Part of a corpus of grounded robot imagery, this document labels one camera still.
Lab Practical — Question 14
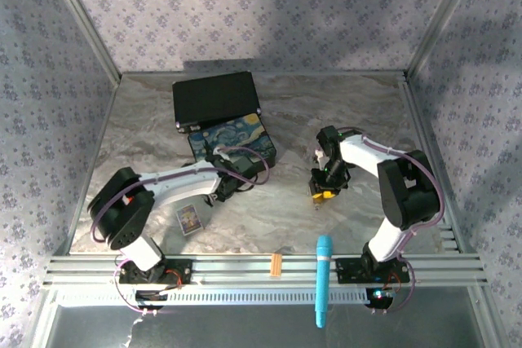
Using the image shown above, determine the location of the starry night painted box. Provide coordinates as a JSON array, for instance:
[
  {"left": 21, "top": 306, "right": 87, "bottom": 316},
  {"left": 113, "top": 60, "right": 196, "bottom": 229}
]
[{"left": 187, "top": 113, "right": 279, "bottom": 171}]

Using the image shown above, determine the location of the small illustrated card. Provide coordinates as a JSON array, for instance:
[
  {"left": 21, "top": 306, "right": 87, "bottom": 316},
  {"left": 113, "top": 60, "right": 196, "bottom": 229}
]
[{"left": 175, "top": 205, "right": 205, "bottom": 236}]

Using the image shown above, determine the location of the blue marker pen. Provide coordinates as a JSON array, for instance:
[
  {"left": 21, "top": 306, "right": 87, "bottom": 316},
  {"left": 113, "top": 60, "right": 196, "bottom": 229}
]
[{"left": 313, "top": 235, "right": 334, "bottom": 328}]

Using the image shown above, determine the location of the black hard case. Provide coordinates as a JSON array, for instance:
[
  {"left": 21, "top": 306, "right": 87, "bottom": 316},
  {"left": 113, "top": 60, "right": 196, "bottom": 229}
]
[{"left": 170, "top": 71, "right": 263, "bottom": 135}]

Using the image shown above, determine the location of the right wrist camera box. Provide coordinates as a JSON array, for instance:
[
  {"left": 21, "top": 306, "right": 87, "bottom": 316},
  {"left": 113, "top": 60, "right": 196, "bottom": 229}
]
[{"left": 310, "top": 149, "right": 328, "bottom": 180}]

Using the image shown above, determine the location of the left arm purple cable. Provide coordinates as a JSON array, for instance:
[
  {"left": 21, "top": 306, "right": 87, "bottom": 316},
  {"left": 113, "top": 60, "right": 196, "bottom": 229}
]
[{"left": 89, "top": 144, "right": 271, "bottom": 317}]

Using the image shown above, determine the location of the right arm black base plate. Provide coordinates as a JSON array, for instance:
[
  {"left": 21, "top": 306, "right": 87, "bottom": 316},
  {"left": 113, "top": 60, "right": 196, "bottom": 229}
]
[{"left": 335, "top": 257, "right": 410, "bottom": 284}]

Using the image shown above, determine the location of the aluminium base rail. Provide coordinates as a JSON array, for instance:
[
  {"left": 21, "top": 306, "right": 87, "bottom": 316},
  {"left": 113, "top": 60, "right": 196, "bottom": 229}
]
[{"left": 42, "top": 253, "right": 489, "bottom": 287}]

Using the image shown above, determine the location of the aluminium table edge rail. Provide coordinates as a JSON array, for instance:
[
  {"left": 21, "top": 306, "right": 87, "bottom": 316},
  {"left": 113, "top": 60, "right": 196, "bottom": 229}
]
[{"left": 120, "top": 70, "right": 409, "bottom": 79}]

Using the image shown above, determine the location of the aluminium side rail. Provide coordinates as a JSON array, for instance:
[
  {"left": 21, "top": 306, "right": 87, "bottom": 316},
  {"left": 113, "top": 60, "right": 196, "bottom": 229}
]
[
  {"left": 55, "top": 74, "right": 122, "bottom": 258},
  {"left": 399, "top": 73, "right": 466, "bottom": 253}
]

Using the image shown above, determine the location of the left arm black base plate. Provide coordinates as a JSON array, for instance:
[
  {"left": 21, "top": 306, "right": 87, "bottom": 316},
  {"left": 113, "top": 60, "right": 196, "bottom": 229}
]
[{"left": 119, "top": 258, "right": 193, "bottom": 286}]

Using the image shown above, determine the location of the white slotted cable duct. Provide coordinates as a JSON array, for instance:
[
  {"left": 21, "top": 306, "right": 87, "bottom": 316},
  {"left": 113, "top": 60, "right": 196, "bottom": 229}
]
[{"left": 129, "top": 287, "right": 370, "bottom": 306}]

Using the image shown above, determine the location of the aluminium corner post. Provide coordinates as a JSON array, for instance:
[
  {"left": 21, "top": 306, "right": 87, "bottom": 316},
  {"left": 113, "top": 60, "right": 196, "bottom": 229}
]
[
  {"left": 405, "top": 0, "right": 489, "bottom": 80},
  {"left": 40, "top": 0, "right": 122, "bottom": 82}
]

